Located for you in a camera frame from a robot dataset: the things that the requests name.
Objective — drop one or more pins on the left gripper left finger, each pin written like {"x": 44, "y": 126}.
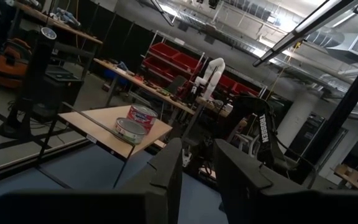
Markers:
{"x": 104, "y": 208}

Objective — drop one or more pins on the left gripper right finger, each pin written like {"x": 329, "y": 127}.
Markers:
{"x": 275, "y": 205}

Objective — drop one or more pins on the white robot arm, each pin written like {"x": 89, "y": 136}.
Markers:
{"x": 213, "y": 74}

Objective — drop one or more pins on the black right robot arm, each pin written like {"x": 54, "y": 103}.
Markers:
{"x": 263, "y": 130}

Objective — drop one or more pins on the cardboard box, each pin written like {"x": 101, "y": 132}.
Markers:
{"x": 348, "y": 172}

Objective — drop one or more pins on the black computer case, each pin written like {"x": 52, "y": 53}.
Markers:
{"x": 61, "y": 90}

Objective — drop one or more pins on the wooden workbench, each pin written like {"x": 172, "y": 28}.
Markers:
{"x": 57, "y": 26}
{"x": 141, "y": 85}

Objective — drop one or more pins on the black tower fan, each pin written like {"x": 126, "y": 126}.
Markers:
{"x": 39, "y": 77}

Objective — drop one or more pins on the rack with red bins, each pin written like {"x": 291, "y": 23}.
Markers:
{"x": 172, "y": 59}

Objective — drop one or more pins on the orange shop vacuum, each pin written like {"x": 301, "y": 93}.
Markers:
{"x": 9, "y": 65}

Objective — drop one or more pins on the white ceiling air unit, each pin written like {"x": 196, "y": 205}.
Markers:
{"x": 351, "y": 46}

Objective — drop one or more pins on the long LED light bar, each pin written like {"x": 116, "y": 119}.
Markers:
{"x": 306, "y": 26}

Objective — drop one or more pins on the wooden shelf black metal frame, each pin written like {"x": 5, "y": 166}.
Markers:
{"x": 104, "y": 116}

